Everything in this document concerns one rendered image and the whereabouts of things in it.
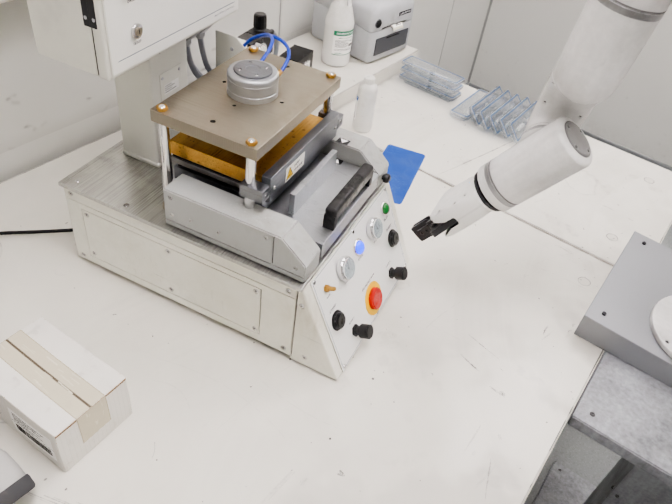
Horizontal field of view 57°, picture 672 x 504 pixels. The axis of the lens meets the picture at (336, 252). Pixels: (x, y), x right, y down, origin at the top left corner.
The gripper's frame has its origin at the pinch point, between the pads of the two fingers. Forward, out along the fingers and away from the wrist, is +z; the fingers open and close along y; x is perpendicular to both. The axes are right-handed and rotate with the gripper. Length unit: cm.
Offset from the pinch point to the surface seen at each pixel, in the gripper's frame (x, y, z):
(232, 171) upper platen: -30.2, 22.4, 3.3
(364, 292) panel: 0.0, 14.2, 8.3
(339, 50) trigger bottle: -37, -65, 31
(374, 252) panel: -3.2, 7.4, 6.4
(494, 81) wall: 20, -228, 75
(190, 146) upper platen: -37.3, 22.1, 6.7
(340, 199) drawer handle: -16.1, 16.6, -4.0
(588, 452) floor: 99, -40, 39
